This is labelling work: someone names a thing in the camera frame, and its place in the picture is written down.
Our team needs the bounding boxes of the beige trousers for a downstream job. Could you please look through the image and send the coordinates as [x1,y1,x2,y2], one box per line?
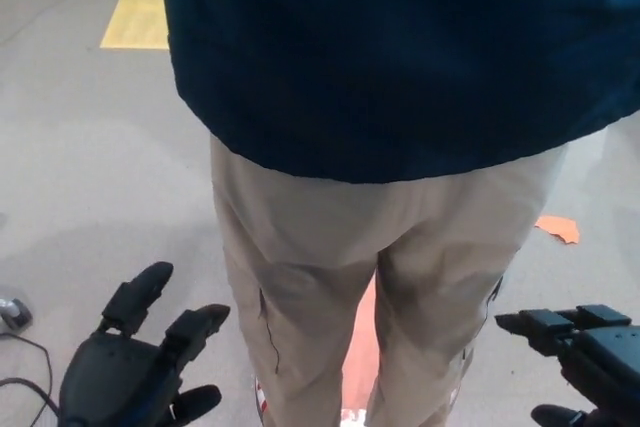
[208,135,570,427]

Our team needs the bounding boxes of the black floor cable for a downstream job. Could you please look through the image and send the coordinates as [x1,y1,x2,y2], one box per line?
[0,332,54,399]

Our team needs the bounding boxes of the red white right sneaker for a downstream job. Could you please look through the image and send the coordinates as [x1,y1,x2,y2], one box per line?
[339,407,370,427]

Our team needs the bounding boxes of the orange paper scrap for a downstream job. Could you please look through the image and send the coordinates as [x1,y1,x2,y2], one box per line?
[533,214,582,247]

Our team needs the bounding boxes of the black robot wrist cable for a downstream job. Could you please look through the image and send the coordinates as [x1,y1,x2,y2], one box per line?
[0,377,66,419]

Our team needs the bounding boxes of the red white sneaker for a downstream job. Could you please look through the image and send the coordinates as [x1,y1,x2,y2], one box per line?
[339,407,370,427]
[253,375,272,427]

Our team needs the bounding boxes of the dark navy basketball coat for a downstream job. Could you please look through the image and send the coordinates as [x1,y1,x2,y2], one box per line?
[159,0,640,187]

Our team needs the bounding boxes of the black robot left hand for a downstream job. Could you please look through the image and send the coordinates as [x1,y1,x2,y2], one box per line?
[59,260,232,427]

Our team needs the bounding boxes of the orange floor marker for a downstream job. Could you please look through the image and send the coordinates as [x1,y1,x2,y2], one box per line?
[339,277,385,414]

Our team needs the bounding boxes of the silver black caster foot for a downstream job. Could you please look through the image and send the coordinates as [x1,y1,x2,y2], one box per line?
[0,297,34,334]

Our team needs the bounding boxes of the red white left sneaker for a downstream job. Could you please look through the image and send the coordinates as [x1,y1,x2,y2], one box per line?
[253,375,272,427]

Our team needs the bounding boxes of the yellow floor marker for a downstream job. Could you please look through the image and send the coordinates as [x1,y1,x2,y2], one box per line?
[99,0,172,51]

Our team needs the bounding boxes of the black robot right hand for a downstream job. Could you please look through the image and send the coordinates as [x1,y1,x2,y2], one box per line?
[494,303,640,427]

